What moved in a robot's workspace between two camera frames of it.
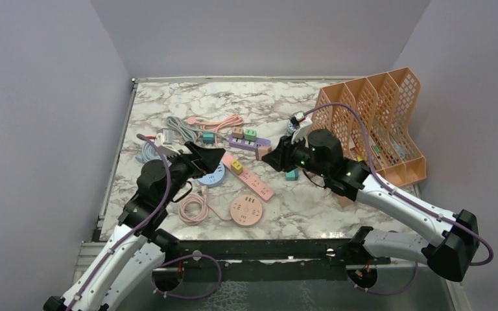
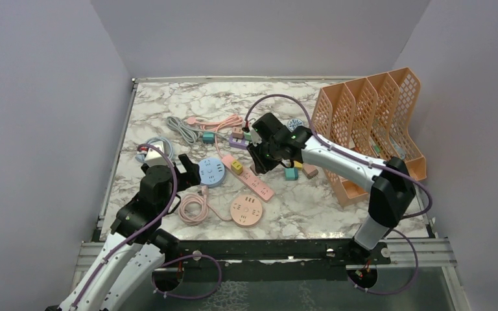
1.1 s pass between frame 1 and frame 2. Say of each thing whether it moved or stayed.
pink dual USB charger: stayed
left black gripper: moved
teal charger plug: stayed
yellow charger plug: stayed
